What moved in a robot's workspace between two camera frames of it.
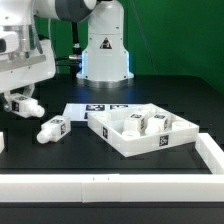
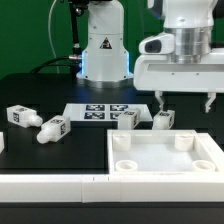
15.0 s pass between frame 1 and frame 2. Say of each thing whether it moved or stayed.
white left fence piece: stayed
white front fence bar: stayed
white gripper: moved
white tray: moved
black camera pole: stayed
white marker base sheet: stayed
